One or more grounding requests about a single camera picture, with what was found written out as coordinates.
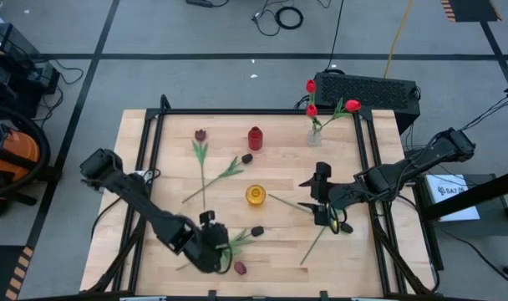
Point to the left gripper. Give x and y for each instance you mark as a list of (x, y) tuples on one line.
[(210, 251)]

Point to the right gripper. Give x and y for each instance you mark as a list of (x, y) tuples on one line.
[(337, 196)]

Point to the black artificial tulip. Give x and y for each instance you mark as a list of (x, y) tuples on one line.
[(257, 231), (346, 228), (247, 158)]

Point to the yellow glass vase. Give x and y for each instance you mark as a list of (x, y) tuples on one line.
[(255, 195)]

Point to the red ribbed glass vase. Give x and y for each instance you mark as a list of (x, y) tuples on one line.
[(255, 139)]

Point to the red artificial tulip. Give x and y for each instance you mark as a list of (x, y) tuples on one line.
[(353, 105), (311, 86), (311, 110)]

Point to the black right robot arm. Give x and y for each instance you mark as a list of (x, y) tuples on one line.
[(404, 171)]

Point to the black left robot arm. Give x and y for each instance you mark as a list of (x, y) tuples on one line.
[(128, 188)]

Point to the clear glass vase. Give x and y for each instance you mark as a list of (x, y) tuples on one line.
[(314, 138)]

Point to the black computer tower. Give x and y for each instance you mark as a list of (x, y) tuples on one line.
[(364, 96)]

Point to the white printed paper sheet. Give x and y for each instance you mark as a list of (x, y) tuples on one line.
[(452, 200)]

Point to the black side cart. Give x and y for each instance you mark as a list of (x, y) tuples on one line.
[(488, 188)]

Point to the orange vacuum cleaner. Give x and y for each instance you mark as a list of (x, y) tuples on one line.
[(46, 150), (16, 146)]

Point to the hazard-striped black floor mat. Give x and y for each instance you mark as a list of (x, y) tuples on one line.
[(3, 271), (471, 10)]

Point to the black power strip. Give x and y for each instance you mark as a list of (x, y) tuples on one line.
[(199, 3)]

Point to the black equipment stack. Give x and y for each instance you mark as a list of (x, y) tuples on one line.
[(11, 71)]

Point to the silver aluminium bracket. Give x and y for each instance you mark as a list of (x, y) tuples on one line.
[(371, 298), (143, 298)]

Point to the black aluminium table frame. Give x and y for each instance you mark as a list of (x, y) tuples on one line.
[(195, 111)]

